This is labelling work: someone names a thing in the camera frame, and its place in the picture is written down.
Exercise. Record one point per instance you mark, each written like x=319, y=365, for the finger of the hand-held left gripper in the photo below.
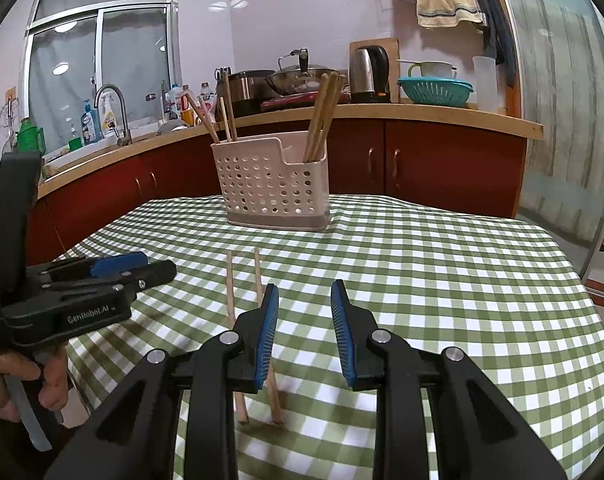
x=116, y=265
x=156, y=271

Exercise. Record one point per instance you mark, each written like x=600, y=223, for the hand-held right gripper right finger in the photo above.
x=343, y=335

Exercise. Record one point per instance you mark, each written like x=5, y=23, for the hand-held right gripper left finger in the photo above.
x=266, y=335

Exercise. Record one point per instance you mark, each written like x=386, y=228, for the pink perforated utensil holder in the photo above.
x=267, y=185

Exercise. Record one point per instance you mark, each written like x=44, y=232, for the person's left hand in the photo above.
x=1, y=387

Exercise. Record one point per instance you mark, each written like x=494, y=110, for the green plastic bottle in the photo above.
x=29, y=137

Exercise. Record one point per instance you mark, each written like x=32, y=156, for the green checked tablecloth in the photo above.
x=432, y=285

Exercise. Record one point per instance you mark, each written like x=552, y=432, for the steel kitchen sink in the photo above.
x=89, y=150

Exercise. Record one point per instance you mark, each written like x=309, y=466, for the blue detergent bottle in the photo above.
x=89, y=125

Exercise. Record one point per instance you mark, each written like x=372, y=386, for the white spray bottle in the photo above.
x=107, y=120

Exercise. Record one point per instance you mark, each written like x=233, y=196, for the round metal dish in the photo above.
x=171, y=127

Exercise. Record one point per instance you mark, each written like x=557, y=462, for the steel kitchen faucet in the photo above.
x=122, y=110

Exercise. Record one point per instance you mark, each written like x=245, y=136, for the orange liquid bottle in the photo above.
x=185, y=107

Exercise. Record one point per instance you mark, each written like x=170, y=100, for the white bottle red label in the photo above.
x=206, y=102

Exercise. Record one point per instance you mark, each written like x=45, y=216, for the sliding glass window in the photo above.
x=126, y=60

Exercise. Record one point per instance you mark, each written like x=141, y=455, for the black rice cooker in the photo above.
x=254, y=95

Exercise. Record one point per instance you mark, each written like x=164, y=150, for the red kitchen cabinet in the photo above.
x=457, y=160

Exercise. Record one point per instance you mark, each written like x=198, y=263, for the red induction cooker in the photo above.
x=292, y=104

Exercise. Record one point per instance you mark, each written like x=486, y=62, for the steel wok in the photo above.
x=297, y=84

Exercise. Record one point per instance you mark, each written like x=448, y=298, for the beige kitchen countertop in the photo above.
x=432, y=115

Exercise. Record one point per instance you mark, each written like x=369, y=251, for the glass wok lid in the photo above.
x=294, y=53

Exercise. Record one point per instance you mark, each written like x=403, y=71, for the teal plastic colander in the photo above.
x=432, y=92

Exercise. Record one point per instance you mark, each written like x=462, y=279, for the steel electric kettle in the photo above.
x=364, y=72

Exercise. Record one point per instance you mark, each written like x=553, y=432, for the white plastic jug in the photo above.
x=484, y=85

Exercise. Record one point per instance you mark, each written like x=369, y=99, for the wooden cutting board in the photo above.
x=388, y=44

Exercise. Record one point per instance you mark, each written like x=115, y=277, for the frosted glass door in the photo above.
x=557, y=110

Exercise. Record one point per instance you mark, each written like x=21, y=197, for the dark hanging cloth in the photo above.
x=497, y=25

